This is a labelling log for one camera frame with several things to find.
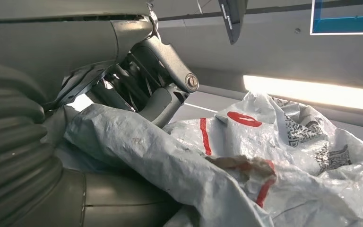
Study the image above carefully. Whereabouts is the white parcel bag black print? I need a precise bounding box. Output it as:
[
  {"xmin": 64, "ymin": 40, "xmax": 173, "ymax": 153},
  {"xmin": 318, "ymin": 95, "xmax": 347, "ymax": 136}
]
[{"xmin": 42, "ymin": 91, "xmax": 363, "ymax": 227}]

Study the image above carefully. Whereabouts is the blue framed panel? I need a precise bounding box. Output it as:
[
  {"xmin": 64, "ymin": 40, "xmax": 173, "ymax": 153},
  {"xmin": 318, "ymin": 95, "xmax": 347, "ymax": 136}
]
[{"xmin": 310, "ymin": 0, "xmax": 363, "ymax": 35}]

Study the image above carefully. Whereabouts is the dark ceiling fixture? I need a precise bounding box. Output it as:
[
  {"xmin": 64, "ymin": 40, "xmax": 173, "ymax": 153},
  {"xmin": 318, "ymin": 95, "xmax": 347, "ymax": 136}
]
[{"xmin": 218, "ymin": 0, "xmax": 249, "ymax": 45}]

